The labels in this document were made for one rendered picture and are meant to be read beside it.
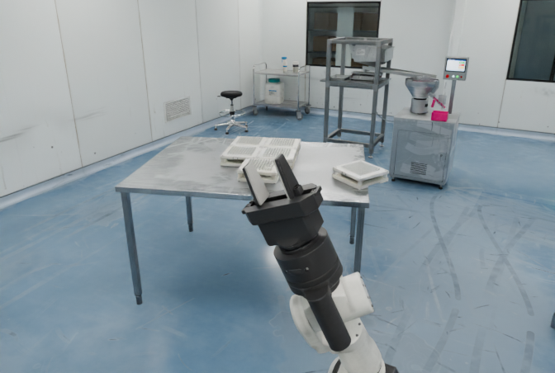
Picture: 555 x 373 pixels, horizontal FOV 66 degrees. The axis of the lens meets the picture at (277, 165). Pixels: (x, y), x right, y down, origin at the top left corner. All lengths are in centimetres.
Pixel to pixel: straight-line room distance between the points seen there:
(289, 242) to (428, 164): 438
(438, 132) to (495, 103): 286
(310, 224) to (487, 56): 700
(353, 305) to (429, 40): 703
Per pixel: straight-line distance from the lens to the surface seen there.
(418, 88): 496
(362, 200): 244
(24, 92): 510
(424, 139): 489
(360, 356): 82
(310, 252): 62
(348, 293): 69
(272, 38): 851
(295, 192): 61
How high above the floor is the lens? 187
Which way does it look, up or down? 20 degrees down
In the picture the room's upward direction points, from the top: straight up
